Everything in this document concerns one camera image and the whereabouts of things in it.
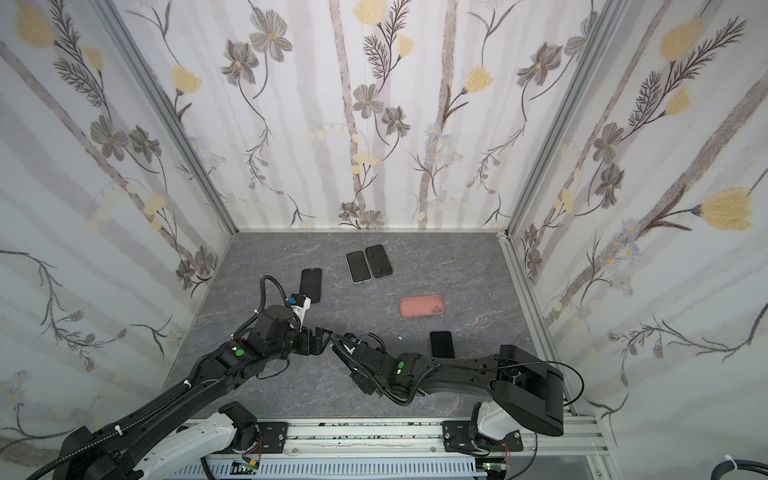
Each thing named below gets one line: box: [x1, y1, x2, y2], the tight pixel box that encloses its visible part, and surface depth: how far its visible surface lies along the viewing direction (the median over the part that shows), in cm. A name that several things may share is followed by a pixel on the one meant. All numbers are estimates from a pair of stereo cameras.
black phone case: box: [299, 268, 322, 303], surface depth 107 cm
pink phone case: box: [400, 295, 445, 317], surface depth 101 cm
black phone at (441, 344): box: [430, 330, 455, 359], surface depth 93 cm
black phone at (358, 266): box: [344, 250, 372, 285], surface depth 110 cm
